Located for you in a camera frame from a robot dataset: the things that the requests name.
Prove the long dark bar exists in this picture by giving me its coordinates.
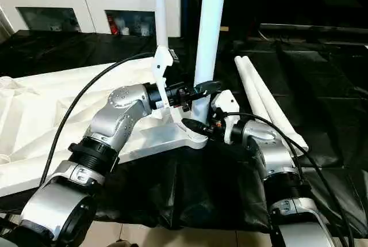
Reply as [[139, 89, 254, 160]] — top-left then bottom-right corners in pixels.
[[258, 23, 368, 33]]

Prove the black mat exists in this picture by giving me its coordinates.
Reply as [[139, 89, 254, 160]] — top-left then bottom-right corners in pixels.
[[0, 29, 368, 235]]

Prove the white plastic table top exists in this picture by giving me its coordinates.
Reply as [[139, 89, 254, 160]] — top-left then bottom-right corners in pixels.
[[0, 55, 209, 199]]

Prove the white plastic table leg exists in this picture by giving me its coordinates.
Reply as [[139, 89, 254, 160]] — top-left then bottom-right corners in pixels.
[[240, 55, 311, 153], [152, 0, 171, 50], [233, 55, 285, 127], [191, 0, 230, 142]]

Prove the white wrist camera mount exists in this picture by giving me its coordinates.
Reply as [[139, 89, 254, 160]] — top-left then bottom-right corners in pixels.
[[211, 90, 241, 144], [151, 45, 179, 119]]

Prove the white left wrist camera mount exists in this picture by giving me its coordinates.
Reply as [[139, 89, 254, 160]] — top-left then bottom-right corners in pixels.
[[151, 45, 179, 119]]

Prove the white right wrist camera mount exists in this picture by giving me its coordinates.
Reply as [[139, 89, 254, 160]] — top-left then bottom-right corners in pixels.
[[211, 90, 241, 144]]

